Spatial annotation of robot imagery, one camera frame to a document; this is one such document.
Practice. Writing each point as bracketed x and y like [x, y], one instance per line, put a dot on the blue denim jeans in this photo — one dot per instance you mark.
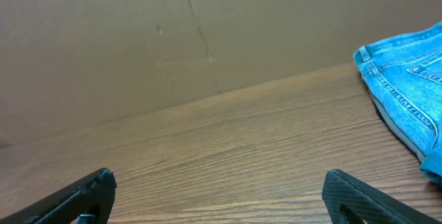
[403, 76]

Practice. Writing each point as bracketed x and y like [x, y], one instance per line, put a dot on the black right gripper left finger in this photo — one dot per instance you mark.
[87, 200]

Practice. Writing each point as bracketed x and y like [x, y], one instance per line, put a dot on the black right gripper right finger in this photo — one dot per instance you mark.
[351, 201]

